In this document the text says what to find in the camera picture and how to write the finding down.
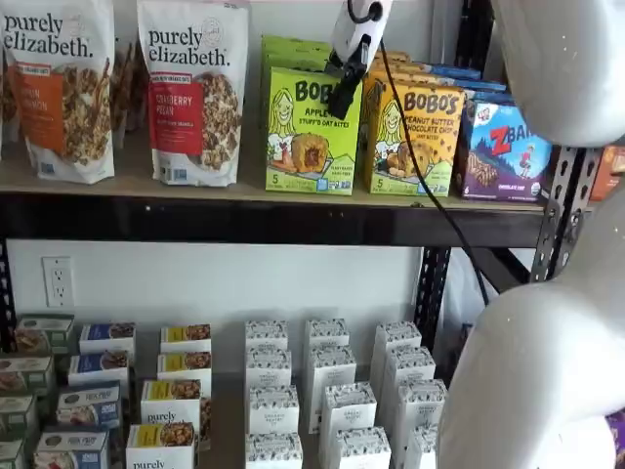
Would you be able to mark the blue label granola bag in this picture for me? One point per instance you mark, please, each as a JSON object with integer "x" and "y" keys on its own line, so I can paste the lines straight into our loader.
{"x": 7, "y": 107}

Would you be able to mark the blue purple Zbar box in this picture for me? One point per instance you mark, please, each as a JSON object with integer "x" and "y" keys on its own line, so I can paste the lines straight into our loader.
{"x": 488, "y": 98}
{"x": 503, "y": 161}
{"x": 483, "y": 87}
{"x": 451, "y": 72}

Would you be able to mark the white organic pantry box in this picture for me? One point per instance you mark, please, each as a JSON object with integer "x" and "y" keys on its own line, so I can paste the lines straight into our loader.
{"x": 398, "y": 337}
{"x": 420, "y": 405}
{"x": 273, "y": 452}
{"x": 268, "y": 369}
{"x": 266, "y": 334}
{"x": 422, "y": 449}
{"x": 273, "y": 410}
{"x": 409, "y": 369}
{"x": 347, "y": 410}
{"x": 327, "y": 332}
{"x": 361, "y": 449}
{"x": 332, "y": 369}

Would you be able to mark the white plastic sheet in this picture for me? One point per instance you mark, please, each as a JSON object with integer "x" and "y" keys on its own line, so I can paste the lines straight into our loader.
{"x": 459, "y": 293}

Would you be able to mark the red label granola bag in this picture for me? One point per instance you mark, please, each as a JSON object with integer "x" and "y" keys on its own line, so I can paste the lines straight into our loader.
{"x": 195, "y": 112}

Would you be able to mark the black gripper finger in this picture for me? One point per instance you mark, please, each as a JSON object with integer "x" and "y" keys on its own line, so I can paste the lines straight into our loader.
{"x": 349, "y": 88}
{"x": 335, "y": 58}

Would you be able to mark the yellow top granola box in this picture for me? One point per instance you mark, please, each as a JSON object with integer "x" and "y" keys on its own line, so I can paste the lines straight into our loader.
{"x": 185, "y": 337}
{"x": 161, "y": 447}
{"x": 171, "y": 403}
{"x": 184, "y": 366}

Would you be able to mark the green top granola box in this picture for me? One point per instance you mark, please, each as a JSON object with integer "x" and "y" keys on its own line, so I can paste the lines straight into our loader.
{"x": 44, "y": 332}
{"x": 12, "y": 454}
{"x": 17, "y": 415}
{"x": 27, "y": 373}

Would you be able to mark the white wall outlet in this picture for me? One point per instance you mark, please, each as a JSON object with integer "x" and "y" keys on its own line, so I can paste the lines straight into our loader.
{"x": 57, "y": 282}

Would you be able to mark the large orange snack box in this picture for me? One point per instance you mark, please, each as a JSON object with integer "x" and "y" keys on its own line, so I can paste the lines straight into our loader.
{"x": 610, "y": 176}

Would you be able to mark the yellow Bobo's peanut butter box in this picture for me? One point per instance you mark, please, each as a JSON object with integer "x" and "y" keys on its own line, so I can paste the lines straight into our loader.
{"x": 395, "y": 75}
{"x": 398, "y": 56}
{"x": 439, "y": 161}

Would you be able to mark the blue top granola box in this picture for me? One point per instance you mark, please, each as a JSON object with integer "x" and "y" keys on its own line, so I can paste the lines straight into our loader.
{"x": 70, "y": 449}
{"x": 107, "y": 337}
{"x": 97, "y": 366}
{"x": 88, "y": 405}

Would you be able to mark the light wooden shelf board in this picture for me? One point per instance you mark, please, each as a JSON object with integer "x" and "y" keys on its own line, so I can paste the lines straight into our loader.
{"x": 244, "y": 190}

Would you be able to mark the green Bobo's apple pie box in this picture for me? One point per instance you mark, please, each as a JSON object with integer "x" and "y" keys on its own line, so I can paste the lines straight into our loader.
{"x": 293, "y": 61}
{"x": 293, "y": 41}
{"x": 303, "y": 146}

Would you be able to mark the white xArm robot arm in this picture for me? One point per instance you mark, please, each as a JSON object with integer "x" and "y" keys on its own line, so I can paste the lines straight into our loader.
{"x": 537, "y": 366}

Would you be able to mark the purely elizabeth granola bag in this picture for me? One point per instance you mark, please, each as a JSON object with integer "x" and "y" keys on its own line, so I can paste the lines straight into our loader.
{"x": 124, "y": 98}

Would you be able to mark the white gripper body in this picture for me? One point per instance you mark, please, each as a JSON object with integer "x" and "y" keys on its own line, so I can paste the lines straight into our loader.
{"x": 361, "y": 29}

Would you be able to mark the orange label granola bag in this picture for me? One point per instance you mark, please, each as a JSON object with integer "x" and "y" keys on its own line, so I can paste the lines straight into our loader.
{"x": 58, "y": 98}

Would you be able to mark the black metal shelf rack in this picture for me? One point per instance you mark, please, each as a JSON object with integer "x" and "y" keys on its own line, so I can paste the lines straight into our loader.
{"x": 244, "y": 220}

